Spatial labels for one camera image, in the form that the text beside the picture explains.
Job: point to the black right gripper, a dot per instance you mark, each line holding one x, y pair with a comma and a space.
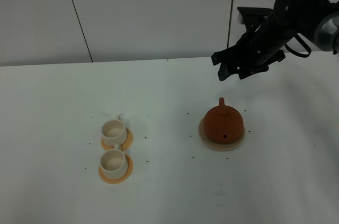
261, 45

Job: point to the brown clay teapot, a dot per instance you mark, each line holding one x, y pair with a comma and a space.
223, 124

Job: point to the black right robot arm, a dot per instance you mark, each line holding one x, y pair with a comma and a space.
268, 30

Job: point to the beige round teapot coaster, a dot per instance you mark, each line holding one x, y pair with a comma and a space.
216, 146

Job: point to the far orange saucer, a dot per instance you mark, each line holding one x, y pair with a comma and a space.
124, 146

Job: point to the orange saucer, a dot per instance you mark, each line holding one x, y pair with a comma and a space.
123, 178
124, 146

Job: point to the far white teacup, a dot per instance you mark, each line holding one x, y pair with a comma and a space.
114, 132

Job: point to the white teacup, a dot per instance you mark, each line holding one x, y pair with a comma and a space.
114, 132
113, 163

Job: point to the near orange saucer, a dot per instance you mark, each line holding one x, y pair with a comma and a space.
123, 178

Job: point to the near white teacup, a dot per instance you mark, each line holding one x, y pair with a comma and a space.
113, 163

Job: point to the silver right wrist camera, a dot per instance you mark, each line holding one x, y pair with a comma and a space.
252, 16

